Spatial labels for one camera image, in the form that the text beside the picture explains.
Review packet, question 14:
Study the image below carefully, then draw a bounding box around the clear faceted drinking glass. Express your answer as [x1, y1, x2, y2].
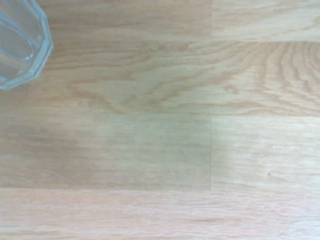
[0, 0, 54, 91]

